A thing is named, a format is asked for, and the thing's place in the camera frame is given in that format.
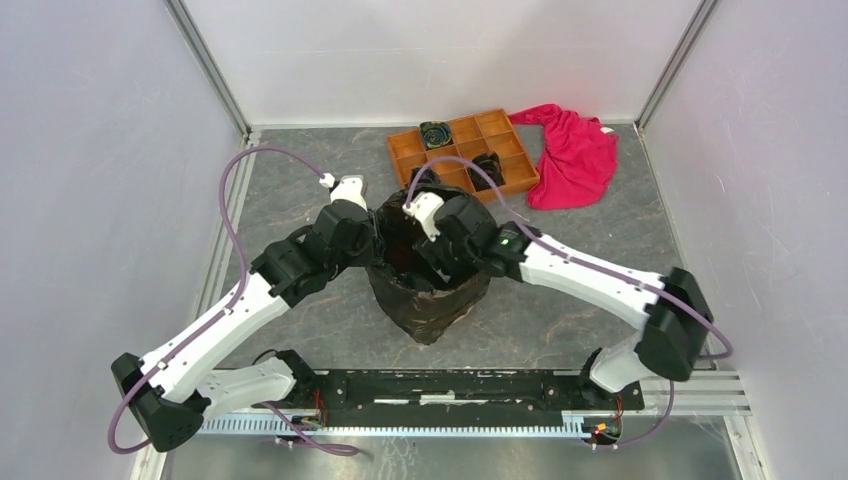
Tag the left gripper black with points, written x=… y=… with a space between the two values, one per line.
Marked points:
x=370 y=233

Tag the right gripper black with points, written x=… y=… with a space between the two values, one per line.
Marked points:
x=433 y=254

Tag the black trash bag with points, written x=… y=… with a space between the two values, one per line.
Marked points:
x=418 y=299

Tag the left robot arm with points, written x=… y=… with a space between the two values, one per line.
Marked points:
x=172 y=390

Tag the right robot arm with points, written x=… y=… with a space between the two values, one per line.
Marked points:
x=667 y=312

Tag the black rolled bag front left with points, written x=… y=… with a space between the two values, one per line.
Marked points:
x=420 y=176

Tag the black rolled bag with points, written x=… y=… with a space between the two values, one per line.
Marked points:
x=420 y=176
x=489 y=163

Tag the black rolled bag centre right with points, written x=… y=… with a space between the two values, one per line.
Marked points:
x=489 y=163

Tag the orange compartment tray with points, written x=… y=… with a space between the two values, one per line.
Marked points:
x=473 y=135

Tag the rolled bag with yellow-green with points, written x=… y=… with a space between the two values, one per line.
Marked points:
x=435 y=134

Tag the red cloth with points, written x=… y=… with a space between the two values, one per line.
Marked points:
x=578 y=161

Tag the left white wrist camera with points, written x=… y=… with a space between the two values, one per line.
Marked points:
x=350 y=188

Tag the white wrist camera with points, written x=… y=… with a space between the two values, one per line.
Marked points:
x=350 y=188
x=423 y=209

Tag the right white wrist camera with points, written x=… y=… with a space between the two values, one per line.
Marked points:
x=423 y=209

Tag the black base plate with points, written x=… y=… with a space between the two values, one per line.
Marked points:
x=454 y=398

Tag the aluminium rail frame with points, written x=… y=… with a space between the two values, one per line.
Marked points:
x=700 y=429

